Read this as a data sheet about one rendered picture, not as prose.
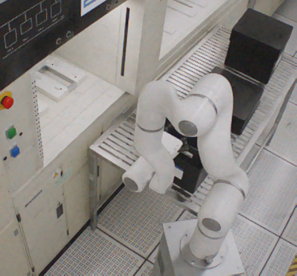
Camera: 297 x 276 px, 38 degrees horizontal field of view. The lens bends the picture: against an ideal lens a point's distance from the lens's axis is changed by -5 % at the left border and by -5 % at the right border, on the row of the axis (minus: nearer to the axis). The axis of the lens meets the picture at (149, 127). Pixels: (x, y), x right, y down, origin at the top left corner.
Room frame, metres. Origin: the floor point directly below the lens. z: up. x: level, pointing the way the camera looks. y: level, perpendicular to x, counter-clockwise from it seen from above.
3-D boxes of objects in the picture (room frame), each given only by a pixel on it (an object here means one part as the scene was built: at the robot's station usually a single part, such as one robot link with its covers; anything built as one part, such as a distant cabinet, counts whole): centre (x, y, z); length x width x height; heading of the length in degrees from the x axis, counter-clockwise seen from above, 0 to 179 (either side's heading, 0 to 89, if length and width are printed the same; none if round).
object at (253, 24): (2.08, -0.54, 0.89); 0.29 x 0.29 x 0.25; 67
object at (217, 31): (1.71, -0.31, 0.38); 1.30 x 0.60 x 0.76; 153
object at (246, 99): (1.67, -0.37, 0.83); 0.29 x 0.29 x 0.13; 65
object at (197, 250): (0.85, -0.28, 0.85); 0.19 x 0.19 x 0.18
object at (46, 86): (1.55, 0.47, 0.89); 0.22 x 0.21 x 0.04; 63
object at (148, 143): (0.95, -0.03, 1.17); 0.16 x 0.09 x 0.30; 62
